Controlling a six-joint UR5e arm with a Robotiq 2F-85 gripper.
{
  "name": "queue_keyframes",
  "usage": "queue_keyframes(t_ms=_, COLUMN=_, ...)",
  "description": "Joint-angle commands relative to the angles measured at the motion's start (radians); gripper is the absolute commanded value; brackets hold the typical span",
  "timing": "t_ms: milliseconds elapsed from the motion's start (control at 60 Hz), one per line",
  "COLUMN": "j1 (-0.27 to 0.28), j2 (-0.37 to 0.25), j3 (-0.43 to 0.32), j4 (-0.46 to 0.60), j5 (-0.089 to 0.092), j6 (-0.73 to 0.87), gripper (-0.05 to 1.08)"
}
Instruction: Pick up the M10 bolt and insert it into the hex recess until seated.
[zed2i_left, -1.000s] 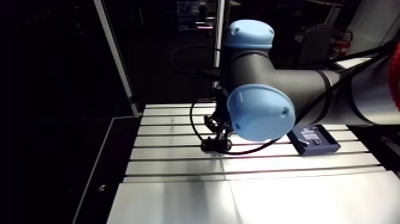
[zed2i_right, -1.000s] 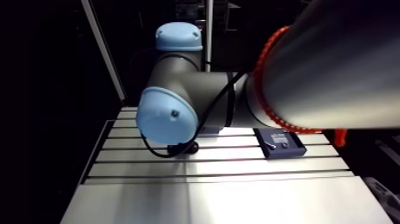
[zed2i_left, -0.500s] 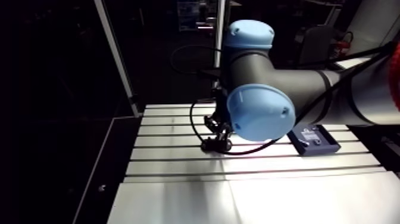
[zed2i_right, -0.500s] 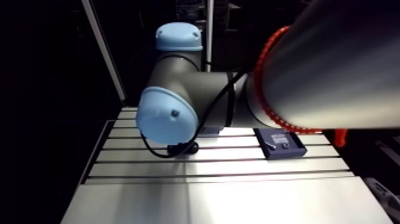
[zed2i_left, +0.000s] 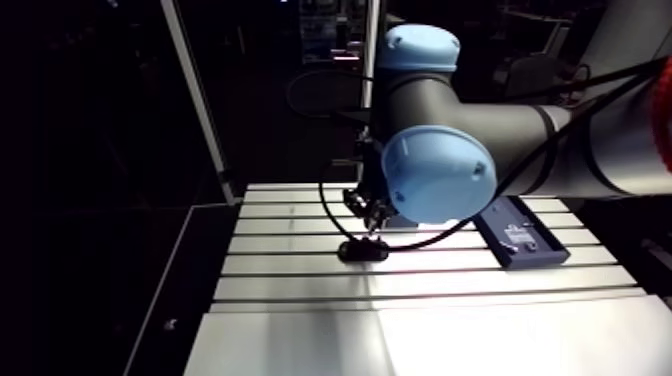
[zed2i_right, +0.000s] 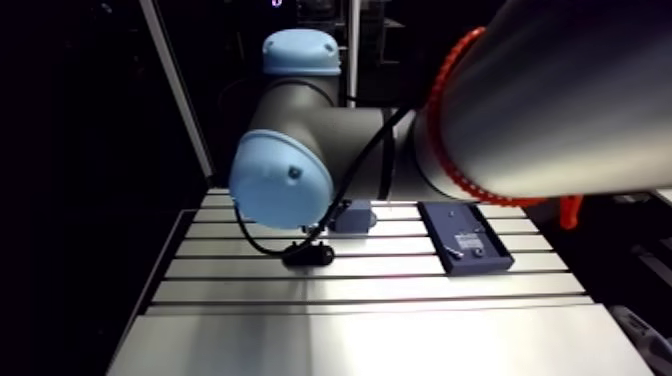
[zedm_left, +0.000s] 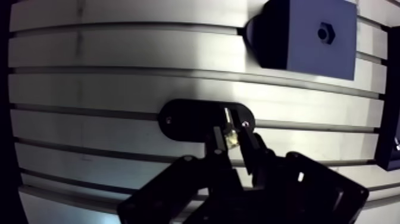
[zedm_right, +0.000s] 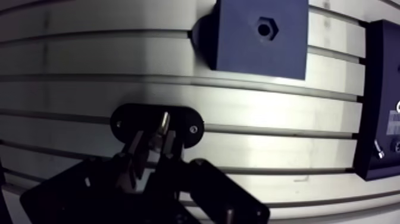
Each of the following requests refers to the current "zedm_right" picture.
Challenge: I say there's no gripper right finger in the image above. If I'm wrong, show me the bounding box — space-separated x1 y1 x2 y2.
146 129 271 224

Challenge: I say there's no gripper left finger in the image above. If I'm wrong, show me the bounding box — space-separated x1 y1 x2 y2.
19 130 150 224

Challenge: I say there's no steel bolt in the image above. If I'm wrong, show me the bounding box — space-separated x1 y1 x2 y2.
149 111 171 154

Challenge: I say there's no black oval holder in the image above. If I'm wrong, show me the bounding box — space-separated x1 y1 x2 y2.
110 103 205 150

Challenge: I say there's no dark blue-grey block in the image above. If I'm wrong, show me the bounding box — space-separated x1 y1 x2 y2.
191 0 310 81

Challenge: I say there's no steel screw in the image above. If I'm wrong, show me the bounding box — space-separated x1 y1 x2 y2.
373 139 385 160

